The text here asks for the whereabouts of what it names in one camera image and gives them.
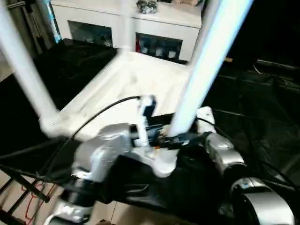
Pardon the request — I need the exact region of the black plastic mat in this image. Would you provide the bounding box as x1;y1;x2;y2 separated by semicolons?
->
0;37;300;225

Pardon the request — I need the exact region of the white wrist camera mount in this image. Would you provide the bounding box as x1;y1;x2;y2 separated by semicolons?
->
131;95;158;147
195;106;216;134

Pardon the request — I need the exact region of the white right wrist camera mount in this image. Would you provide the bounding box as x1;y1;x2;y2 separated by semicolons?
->
195;106;216;134

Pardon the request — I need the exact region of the grey metal tripod stand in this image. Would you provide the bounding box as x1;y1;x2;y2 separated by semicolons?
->
7;0;51;51

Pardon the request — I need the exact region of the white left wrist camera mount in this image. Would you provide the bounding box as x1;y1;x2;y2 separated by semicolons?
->
131;95;158;147

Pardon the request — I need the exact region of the dark bag of small parts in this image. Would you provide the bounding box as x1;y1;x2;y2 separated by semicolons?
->
136;0;159;14

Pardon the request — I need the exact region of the black speaker cabinet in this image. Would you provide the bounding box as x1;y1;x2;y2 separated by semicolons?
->
203;0;264;68

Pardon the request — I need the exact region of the black metal floor frame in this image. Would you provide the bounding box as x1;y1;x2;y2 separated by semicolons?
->
0;164;51;225

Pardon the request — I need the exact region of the white plastic table top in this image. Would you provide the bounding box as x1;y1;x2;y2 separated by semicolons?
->
38;50;192;179

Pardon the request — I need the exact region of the white sideboard cabinet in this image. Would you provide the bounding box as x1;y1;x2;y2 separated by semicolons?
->
50;0;203;64

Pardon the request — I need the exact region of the blue and white tube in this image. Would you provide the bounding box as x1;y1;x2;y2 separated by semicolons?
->
48;0;62;44

